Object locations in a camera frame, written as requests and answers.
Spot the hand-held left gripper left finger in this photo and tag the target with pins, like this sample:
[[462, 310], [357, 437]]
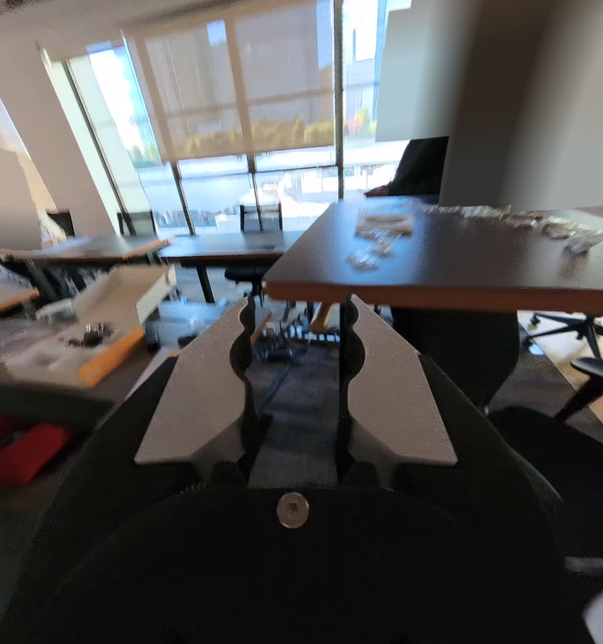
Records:
[[196, 402]]

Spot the white foam-lined kit box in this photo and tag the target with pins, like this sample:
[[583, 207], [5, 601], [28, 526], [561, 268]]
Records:
[[120, 292]]

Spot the crumpled clear plastic bag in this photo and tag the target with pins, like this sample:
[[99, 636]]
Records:
[[367, 259], [578, 236]]

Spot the white power strip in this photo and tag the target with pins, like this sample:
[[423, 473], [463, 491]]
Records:
[[301, 334]]

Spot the dark desk with wooden edge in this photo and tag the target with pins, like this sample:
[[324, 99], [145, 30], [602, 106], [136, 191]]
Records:
[[90, 247]]

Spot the large glass window wall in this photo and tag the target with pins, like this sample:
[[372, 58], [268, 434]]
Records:
[[291, 186]]

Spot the black office chair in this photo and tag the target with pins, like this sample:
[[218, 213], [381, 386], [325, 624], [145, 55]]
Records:
[[558, 453], [243, 274]]

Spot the red bag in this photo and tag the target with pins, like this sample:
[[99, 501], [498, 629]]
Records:
[[20, 453]]

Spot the dark desk with black legs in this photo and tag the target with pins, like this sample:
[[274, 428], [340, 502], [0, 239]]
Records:
[[231, 246]]

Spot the beige roller blind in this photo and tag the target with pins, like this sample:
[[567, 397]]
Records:
[[241, 90]]

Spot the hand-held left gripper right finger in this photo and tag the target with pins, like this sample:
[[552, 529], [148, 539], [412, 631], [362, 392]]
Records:
[[397, 402]]

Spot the black mesh chair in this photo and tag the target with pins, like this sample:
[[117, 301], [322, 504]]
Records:
[[261, 217]]

